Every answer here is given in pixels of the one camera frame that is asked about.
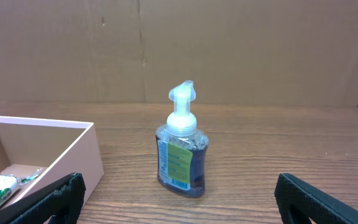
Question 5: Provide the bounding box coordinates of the purple hand soap pump bottle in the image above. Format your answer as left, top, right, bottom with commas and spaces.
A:
155, 80, 209, 198

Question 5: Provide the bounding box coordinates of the white cardboard box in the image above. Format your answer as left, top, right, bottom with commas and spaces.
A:
0, 116, 104, 210

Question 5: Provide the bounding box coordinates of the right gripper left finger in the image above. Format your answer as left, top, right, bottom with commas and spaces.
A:
0, 173, 86, 224

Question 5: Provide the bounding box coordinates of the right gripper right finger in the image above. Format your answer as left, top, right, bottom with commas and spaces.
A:
274, 173, 358, 224

